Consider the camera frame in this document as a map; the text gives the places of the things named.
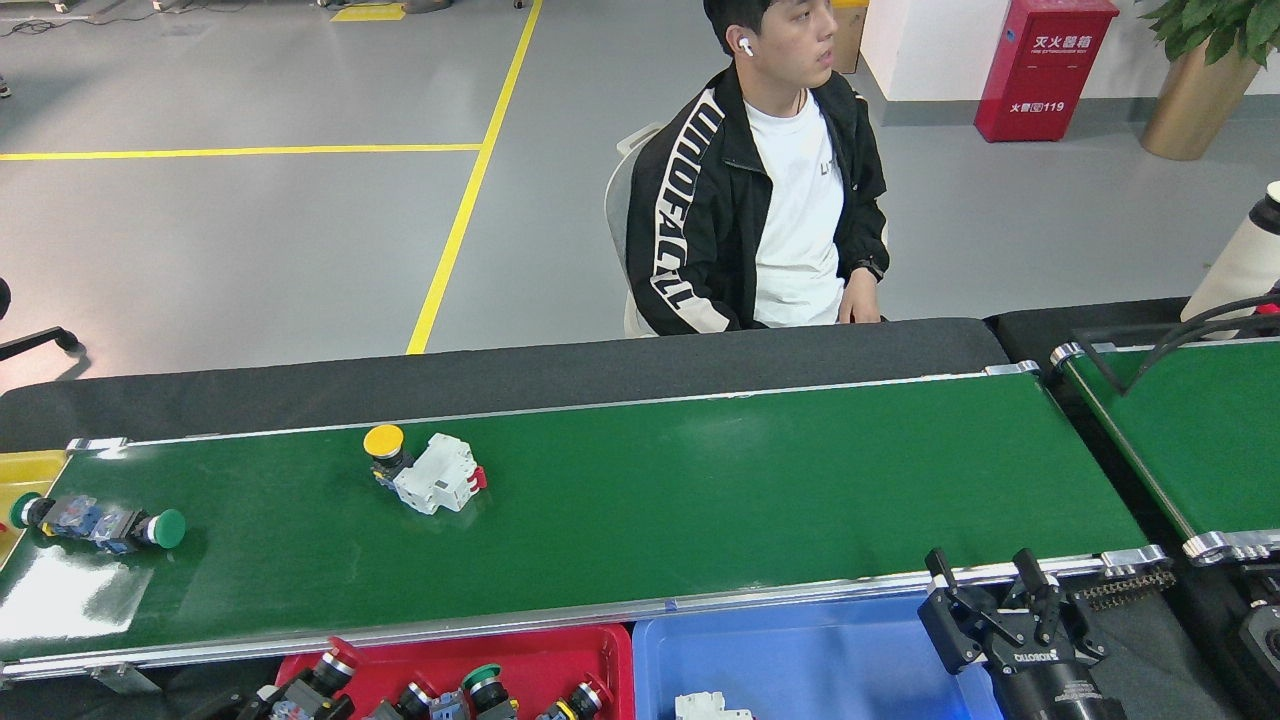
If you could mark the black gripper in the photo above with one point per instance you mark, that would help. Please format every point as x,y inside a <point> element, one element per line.
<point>1050,685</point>

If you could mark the white circuit breaker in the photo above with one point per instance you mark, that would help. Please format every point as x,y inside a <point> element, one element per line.
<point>710,708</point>
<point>435,478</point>

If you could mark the green push button switch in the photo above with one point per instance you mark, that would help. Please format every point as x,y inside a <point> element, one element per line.
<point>168,528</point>
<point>70,515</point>
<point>483,675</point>

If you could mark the yellow push button switch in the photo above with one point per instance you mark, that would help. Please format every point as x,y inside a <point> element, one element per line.
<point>383,440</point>

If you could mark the person's left forearm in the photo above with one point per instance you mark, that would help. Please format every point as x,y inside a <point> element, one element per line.
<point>870,230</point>

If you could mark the blue plastic tray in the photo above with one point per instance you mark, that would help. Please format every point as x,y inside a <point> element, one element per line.
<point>800,660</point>

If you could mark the green conveyor belt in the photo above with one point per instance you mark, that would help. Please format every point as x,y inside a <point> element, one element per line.
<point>1200,440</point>
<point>700,500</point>

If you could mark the red plastic tray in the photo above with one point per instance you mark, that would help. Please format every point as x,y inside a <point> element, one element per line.
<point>450,645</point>

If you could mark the yellow plastic tray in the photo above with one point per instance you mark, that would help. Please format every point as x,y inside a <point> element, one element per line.
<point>30,470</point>

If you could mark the person's left hand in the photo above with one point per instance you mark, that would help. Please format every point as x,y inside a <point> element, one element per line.
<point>860,300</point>

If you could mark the black joystick controller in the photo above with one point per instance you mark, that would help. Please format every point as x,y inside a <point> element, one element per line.
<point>1265,640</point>

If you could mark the white cylinder with black band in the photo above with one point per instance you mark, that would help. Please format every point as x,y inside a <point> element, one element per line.
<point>1245,270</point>

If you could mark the person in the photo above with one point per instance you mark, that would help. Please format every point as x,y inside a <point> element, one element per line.
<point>790,200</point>

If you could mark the red fire extinguisher box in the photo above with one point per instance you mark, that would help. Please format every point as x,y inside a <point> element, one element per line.
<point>1045,80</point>

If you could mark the green plant in gold pot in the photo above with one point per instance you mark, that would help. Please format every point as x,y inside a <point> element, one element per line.
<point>1195,105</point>

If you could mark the grey padded chair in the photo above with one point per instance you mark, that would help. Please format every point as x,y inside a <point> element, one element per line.
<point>618,190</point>

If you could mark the brown cardboard box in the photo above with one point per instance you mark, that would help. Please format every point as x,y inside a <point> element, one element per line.
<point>850,40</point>

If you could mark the black office chair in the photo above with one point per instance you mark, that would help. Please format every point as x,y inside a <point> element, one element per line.
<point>40,340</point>

